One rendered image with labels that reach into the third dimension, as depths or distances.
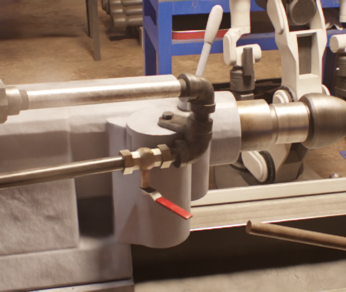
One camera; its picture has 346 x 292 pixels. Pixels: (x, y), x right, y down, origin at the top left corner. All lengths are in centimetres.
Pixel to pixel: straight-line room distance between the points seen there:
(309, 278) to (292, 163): 123
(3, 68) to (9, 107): 389
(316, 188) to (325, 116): 37
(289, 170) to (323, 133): 152
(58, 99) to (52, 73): 370
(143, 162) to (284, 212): 53
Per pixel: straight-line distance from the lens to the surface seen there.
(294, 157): 244
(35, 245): 86
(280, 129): 93
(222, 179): 262
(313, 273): 125
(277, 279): 122
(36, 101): 64
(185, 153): 74
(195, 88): 72
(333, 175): 169
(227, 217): 118
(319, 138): 95
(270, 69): 440
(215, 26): 84
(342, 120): 96
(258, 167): 246
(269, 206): 123
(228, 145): 88
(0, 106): 62
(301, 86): 221
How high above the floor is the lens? 149
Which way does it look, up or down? 27 degrees down
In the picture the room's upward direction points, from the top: straight up
